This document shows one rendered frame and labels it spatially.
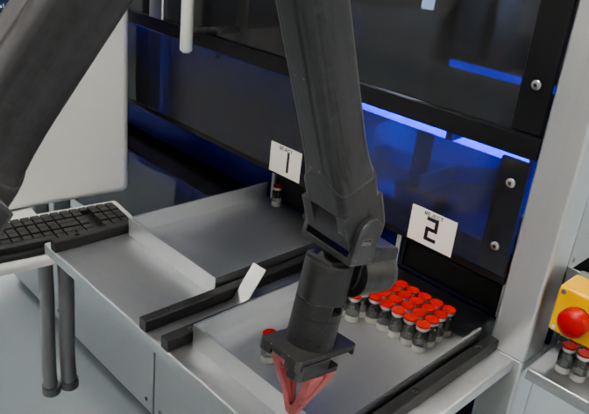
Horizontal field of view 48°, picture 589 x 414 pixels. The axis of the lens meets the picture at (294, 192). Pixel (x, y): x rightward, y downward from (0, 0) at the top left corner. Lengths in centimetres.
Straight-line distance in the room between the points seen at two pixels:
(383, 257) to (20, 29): 50
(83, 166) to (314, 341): 93
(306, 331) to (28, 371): 172
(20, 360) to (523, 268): 182
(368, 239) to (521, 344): 41
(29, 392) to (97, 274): 120
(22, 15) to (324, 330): 47
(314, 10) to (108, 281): 68
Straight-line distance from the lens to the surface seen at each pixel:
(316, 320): 74
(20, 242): 136
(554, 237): 96
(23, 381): 235
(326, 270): 72
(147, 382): 199
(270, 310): 105
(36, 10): 44
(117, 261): 117
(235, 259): 118
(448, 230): 104
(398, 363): 98
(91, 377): 233
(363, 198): 68
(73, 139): 153
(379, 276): 78
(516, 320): 103
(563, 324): 96
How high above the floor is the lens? 146
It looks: 23 degrees down
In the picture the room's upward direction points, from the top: 6 degrees clockwise
